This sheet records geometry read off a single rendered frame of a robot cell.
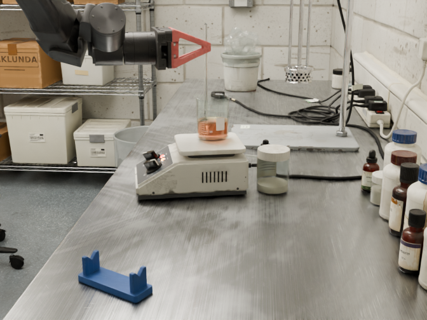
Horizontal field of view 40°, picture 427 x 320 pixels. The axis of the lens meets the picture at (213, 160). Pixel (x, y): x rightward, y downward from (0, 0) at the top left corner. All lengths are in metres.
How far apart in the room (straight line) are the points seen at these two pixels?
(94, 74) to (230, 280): 2.57
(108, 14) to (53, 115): 2.35
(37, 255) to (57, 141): 0.89
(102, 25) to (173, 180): 0.29
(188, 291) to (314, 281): 0.16
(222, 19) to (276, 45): 0.35
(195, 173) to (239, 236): 0.18
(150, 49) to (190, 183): 0.24
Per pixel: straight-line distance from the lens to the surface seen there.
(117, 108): 3.60
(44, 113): 3.30
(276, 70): 3.46
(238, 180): 1.05
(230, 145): 1.05
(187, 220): 0.96
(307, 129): 1.50
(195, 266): 0.81
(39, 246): 2.70
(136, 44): 1.02
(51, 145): 3.34
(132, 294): 0.74
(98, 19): 0.96
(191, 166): 1.02
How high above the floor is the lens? 1.13
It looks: 17 degrees down
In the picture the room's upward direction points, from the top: straight up
